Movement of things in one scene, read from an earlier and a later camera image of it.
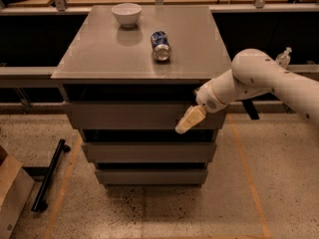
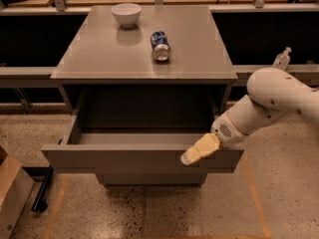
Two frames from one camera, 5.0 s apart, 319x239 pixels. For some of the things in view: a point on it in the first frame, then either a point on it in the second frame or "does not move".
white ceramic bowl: (127, 13) does not move
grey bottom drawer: (152, 176) does not move
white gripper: (208, 99) to (228, 132)
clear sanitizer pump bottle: (283, 58) does not move
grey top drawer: (137, 116) to (147, 149)
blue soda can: (160, 46) does not move
